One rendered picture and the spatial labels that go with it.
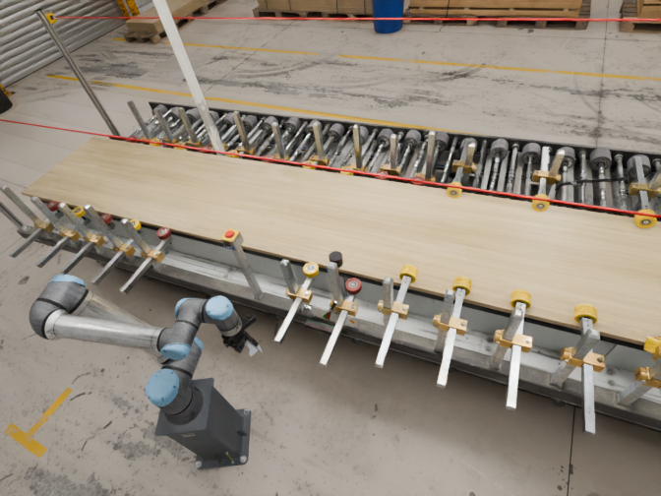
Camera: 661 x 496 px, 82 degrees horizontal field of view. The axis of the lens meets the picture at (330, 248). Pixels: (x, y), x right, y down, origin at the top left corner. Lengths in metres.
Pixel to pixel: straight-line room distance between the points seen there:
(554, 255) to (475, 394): 1.01
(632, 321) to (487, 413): 1.01
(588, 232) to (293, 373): 1.93
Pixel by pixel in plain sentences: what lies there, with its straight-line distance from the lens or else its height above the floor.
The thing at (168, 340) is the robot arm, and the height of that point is 1.30.
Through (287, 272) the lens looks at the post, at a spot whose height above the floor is 1.06.
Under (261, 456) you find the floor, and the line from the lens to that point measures 2.61.
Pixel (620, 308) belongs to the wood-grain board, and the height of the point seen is 0.90.
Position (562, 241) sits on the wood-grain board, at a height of 0.90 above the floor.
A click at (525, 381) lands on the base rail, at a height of 0.70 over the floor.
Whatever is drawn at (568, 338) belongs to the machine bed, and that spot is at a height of 0.76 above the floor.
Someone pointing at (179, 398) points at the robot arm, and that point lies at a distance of 1.98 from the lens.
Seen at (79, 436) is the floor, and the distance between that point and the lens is 3.21.
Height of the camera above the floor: 2.45
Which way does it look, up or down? 48 degrees down
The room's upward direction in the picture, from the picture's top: 11 degrees counter-clockwise
